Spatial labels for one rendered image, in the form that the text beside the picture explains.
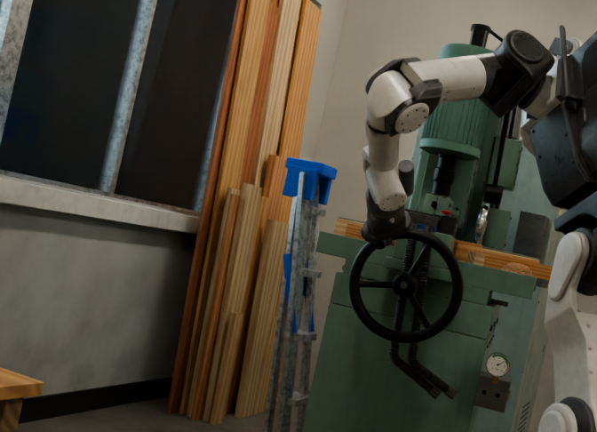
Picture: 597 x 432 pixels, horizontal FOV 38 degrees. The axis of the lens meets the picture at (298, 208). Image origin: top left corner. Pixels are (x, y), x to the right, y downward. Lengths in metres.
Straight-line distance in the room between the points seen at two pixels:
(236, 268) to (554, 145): 2.18
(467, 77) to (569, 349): 0.57
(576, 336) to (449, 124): 0.92
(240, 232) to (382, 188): 1.93
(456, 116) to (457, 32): 2.61
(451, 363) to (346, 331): 0.30
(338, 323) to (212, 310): 1.40
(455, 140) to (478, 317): 0.50
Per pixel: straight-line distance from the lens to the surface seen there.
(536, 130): 1.93
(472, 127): 2.51
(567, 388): 1.79
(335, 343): 2.42
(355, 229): 2.57
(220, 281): 3.76
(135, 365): 3.89
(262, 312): 4.02
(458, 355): 2.38
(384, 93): 1.73
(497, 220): 2.68
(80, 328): 3.48
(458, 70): 1.78
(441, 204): 2.50
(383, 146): 1.79
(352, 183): 5.05
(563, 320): 1.79
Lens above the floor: 0.89
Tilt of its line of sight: 2 degrees up
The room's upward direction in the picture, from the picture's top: 12 degrees clockwise
